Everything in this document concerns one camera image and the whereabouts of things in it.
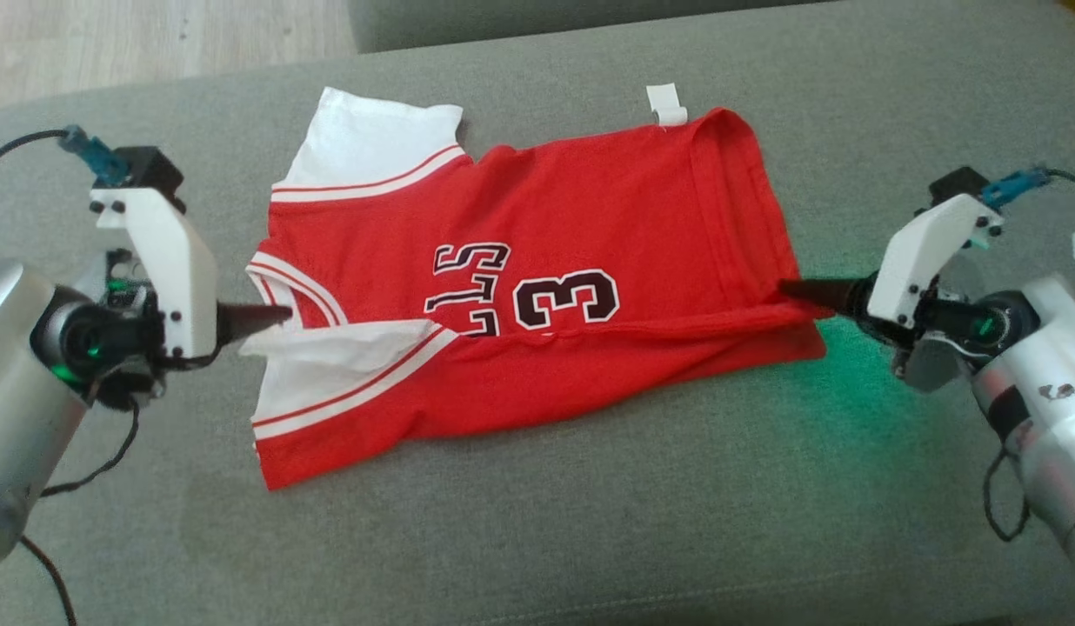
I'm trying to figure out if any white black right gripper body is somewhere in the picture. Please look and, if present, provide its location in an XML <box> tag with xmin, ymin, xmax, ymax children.
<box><xmin>859</xmin><ymin>193</ymin><xmax>1038</xmax><ymax>392</ymax></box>

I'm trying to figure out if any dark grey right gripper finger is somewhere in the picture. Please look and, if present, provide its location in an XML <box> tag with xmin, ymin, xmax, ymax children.
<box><xmin>777</xmin><ymin>276</ymin><xmax>869</xmax><ymax>316</ymax></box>

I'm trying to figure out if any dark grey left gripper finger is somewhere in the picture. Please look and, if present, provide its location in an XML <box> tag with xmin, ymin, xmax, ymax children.
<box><xmin>217</xmin><ymin>303</ymin><xmax>293</xmax><ymax>344</ymax></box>

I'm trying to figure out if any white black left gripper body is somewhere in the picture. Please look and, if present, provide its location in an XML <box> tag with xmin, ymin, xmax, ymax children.
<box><xmin>33</xmin><ymin>187</ymin><xmax>221</xmax><ymax>411</ymax></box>

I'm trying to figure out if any red basketball jersey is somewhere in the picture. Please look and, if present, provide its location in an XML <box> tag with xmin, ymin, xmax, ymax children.
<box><xmin>244</xmin><ymin>83</ymin><xmax>827</xmax><ymax>492</ymax></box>

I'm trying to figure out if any grey sofa seat cushion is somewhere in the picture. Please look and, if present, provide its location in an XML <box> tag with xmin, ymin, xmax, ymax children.
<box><xmin>0</xmin><ymin>0</ymin><xmax>1075</xmax><ymax>626</ymax></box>

